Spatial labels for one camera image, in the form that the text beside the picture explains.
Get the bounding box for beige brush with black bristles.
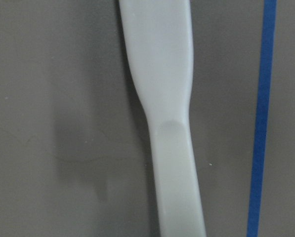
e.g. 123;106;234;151
119;0;206;237

